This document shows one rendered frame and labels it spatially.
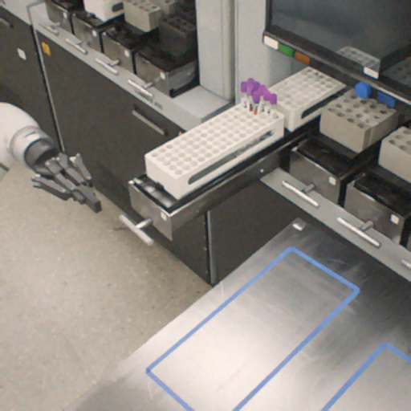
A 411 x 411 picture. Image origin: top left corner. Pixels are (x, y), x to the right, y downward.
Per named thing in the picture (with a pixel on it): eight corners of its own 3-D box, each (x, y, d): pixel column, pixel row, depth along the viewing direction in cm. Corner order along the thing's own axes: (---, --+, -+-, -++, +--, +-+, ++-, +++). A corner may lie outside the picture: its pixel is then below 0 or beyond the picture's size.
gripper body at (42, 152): (19, 149, 144) (41, 169, 138) (53, 133, 147) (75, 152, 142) (27, 175, 149) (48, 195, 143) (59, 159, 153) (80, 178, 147)
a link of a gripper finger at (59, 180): (50, 160, 143) (44, 163, 143) (75, 185, 137) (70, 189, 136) (53, 174, 146) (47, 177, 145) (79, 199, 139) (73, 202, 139)
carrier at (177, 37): (193, 53, 164) (192, 31, 160) (187, 56, 163) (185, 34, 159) (164, 37, 171) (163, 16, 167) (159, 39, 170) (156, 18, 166)
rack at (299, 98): (345, 67, 160) (347, 45, 155) (378, 83, 154) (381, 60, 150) (258, 116, 146) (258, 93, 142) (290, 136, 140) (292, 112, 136)
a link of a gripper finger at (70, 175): (56, 172, 146) (62, 169, 147) (84, 196, 140) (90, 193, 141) (53, 159, 144) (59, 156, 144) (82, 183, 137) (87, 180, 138)
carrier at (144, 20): (156, 32, 173) (154, 11, 169) (151, 34, 172) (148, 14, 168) (130, 18, 179) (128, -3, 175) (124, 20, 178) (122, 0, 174)
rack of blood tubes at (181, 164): (252, 120, 145) (252, 96, 141) (284, 139, 139) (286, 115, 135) (146, 179, 131) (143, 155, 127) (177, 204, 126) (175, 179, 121)
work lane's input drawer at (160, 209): (346, 83, 167) (350, 51, 161) (389, 104, 159) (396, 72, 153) (114, 217, 133) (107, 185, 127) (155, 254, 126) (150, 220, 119)
